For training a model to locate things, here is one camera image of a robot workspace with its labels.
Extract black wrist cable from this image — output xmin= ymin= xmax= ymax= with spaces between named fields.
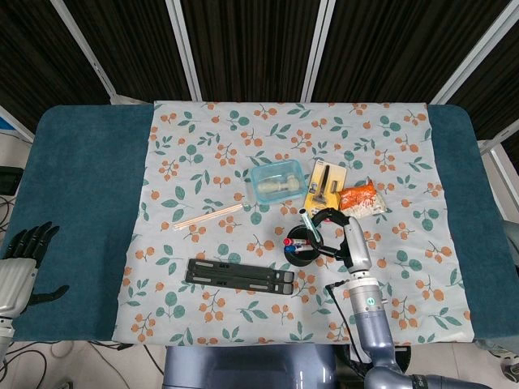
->
xmin=325 ymin=279 xmax=366 ymax=362

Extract wrapped wooden chopsticks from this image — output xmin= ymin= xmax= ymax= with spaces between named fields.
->
xmin=173 ymin=202 xmax=249 ymax=231

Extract black white-framed screen panel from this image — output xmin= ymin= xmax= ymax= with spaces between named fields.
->
xmin=165 ymin=0 xmax=336 ymax=102
xmin=50 ymin=0 xmax=202 ymax=102
xmin=302 ymin=0 xmax=519 ymax=105
xmin=0 ymin=0 xmax=117 ymax=141
xmin=431 ymin=15 xmax=519 ymax=222

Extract black mesh pen holder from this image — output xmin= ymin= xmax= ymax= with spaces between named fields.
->
xmin=285 ymin=224 xmax=325 ymax=267

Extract orange and white snack bag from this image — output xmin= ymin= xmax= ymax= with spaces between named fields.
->
xmin=337 ymin=177 xmax=388 ymax=220

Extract black floor cable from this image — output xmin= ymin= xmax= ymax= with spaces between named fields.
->
xmin=7 ymin=340 xmax=135 ymax=389

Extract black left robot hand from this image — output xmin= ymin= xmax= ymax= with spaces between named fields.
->
xmin=0 ymin=220 xmax=71 ymax=315

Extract green-label black-cap marker pen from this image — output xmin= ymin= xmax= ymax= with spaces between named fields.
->
xmin=298 ymin=207 xmax=324 ymax=249

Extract black folding laptop stand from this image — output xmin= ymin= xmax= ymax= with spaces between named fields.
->
xmin=184 ymin=258 xmax=297 ymax=296

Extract clear container blue rim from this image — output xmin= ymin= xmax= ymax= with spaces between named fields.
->
xmin=249 ymin=160 xmax=306 ymax=205

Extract teal velvet table cover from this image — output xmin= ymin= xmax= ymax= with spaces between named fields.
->
xmin=11 ymin=104 xmax=490 ymax=345

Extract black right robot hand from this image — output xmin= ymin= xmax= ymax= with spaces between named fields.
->
xmin=310 ymin=207 xmax=372 ymax=276

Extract yellow razor blister pack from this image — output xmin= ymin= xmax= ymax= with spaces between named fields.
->
xmin=303 ymin=159 xmax=349 ymax=218

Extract small black box device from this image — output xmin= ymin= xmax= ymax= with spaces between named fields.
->
xmin=0 ymin=166 xmax=24 ymax=195

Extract blue-grey robot torso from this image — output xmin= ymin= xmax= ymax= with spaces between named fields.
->
xmin=163 ymin=344 xmax=366 ymax=389

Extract floral orange-fruit tablecloth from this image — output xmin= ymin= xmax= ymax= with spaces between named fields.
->
xmin=111 ymin=100 xmax=475 ymax=348

